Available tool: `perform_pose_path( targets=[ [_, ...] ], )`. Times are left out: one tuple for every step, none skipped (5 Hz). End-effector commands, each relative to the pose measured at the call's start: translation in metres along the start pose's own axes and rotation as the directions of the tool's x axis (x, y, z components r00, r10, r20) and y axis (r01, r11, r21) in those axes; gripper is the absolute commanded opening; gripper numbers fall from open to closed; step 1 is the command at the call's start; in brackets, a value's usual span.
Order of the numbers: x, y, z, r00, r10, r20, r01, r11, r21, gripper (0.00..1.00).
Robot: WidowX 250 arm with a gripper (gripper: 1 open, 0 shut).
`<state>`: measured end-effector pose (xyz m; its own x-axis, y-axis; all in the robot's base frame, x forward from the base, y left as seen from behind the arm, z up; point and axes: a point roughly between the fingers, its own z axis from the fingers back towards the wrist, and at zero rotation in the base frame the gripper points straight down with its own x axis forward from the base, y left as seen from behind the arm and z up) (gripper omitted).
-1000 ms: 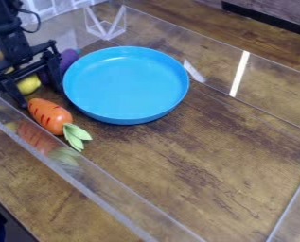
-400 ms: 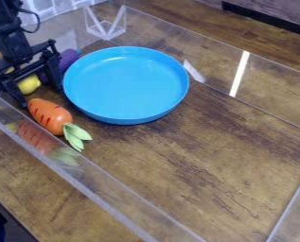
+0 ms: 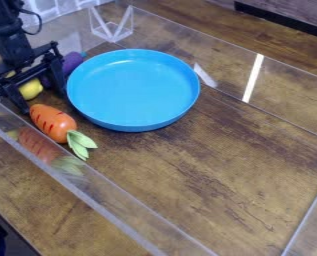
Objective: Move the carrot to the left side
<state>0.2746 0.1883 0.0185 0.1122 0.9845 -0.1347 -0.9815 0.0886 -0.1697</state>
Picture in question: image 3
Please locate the purple toy eggplant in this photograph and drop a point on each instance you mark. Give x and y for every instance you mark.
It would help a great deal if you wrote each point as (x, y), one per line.
(72, 61)

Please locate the yellow toy lemon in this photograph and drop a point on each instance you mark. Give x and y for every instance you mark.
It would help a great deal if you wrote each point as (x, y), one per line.
(32, 89)

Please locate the clear acrylic corner bracket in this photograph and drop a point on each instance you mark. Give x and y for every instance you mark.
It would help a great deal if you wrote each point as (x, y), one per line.
(110, 31)

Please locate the clear acrylic front barrier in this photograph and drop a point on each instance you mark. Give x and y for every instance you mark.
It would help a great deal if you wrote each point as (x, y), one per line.
(140, 222)

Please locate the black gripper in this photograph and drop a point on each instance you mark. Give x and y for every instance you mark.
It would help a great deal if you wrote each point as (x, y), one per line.
(25, 62)

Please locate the blue round plate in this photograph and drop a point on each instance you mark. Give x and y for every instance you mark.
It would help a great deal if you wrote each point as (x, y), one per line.
(133, 90)

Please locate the orange toy carrot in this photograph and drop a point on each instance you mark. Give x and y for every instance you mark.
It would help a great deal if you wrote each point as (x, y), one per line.
(60, 126)

